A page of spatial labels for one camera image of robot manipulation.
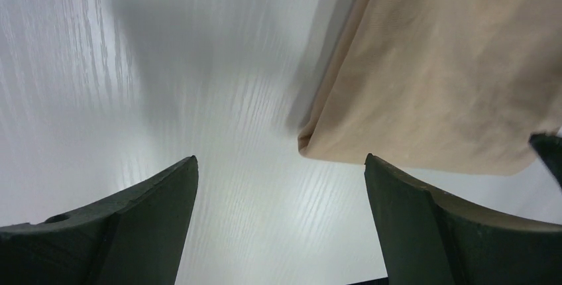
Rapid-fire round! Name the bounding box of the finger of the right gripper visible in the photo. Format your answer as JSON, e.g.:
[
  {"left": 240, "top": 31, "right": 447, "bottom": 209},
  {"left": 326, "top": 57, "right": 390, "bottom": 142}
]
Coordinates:
[{"left": 529, "top": 133, "right": 562, "bottom": 188}]

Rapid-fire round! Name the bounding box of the beige t-shirt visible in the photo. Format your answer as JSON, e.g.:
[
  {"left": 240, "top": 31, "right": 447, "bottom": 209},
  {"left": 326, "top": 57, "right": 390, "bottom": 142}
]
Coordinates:
[{"left": 298, "top": 0, "right": 561, "bottom": 176}]

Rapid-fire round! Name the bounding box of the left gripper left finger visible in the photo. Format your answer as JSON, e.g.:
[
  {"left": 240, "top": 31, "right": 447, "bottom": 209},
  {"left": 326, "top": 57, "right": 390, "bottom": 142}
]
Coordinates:
[{"left": 1, "top": 156, "right": 199, "bottom": 284}]

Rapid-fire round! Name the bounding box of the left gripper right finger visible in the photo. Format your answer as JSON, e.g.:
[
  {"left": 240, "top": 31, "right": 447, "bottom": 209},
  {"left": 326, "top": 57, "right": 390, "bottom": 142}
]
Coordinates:
[{"left": 365, "top": 154, "right": 561, "bottom": 284}]

